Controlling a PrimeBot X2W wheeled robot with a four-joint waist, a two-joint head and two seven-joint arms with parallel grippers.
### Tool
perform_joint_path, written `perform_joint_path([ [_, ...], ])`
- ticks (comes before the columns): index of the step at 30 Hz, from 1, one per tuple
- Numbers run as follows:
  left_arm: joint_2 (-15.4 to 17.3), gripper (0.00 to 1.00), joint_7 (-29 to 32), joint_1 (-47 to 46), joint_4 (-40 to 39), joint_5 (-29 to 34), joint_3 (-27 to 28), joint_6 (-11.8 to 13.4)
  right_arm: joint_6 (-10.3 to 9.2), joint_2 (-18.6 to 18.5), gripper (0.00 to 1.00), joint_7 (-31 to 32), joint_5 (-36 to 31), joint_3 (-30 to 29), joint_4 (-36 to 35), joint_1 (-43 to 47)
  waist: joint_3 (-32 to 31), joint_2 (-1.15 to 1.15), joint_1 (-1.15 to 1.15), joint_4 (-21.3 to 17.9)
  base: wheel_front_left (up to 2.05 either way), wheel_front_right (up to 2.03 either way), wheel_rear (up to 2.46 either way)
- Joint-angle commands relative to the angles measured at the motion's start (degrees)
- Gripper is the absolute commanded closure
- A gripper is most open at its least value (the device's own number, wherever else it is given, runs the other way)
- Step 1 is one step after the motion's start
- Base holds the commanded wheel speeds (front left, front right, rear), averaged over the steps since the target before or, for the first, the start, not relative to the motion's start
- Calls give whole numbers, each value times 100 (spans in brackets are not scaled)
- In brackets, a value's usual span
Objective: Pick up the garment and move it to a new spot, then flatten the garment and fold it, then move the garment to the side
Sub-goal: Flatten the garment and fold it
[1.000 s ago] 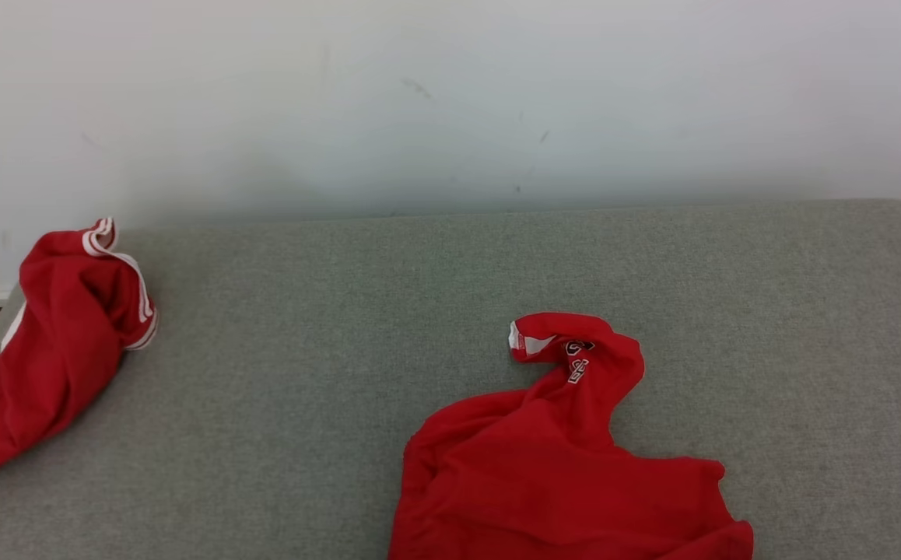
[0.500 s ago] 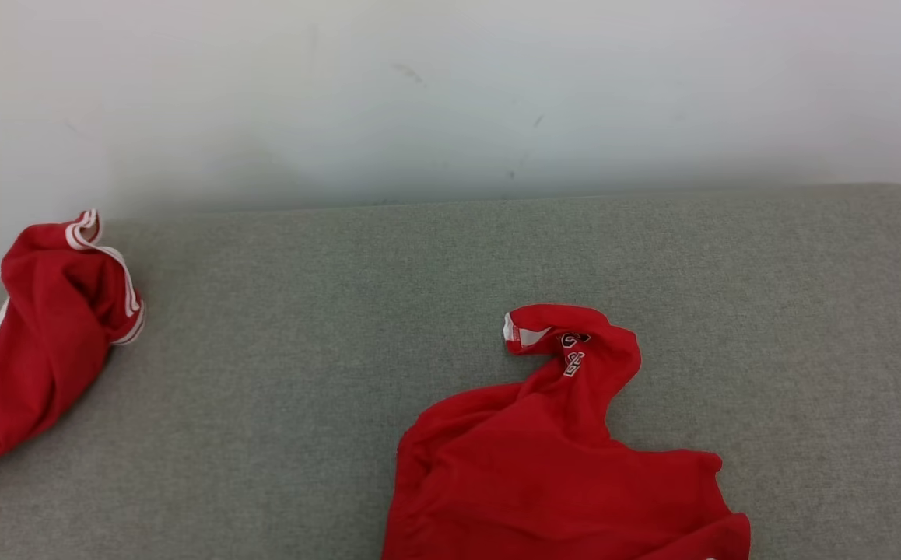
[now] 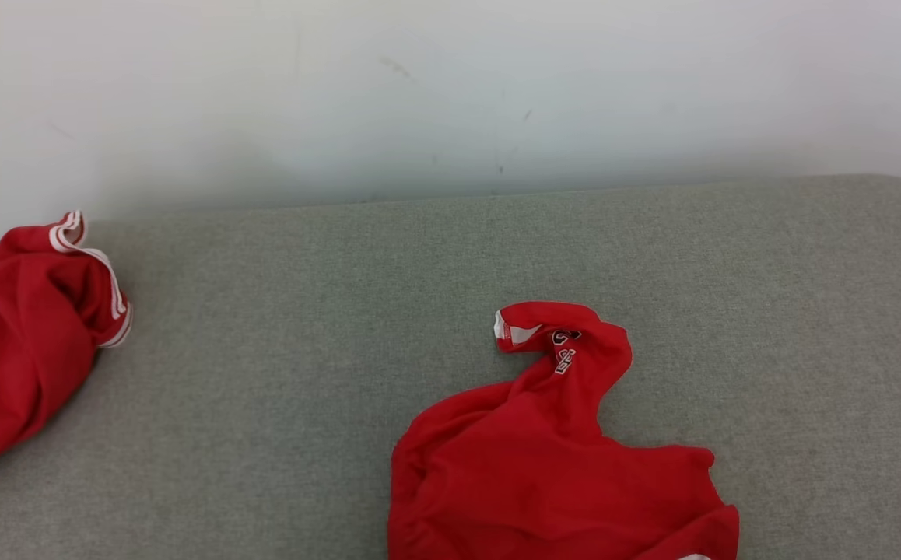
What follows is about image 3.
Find red white-striped shorts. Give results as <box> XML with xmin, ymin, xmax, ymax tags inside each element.
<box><xmin>386</xmin><ymin>301</ymin><xmax>741</xmax><ymax>560</ymax></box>

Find red white-sleeved jersey shirt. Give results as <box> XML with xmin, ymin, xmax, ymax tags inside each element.
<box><xmin>0</xmin><ymin>210</ymin><xmax>134</xmax><ymax>485</ymax></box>

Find grey fabric sofa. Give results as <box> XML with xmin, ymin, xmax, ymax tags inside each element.
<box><xmin>0</xmin><ymin>173</ymin><xmax>901</xmax><ymax>560</ymax></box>

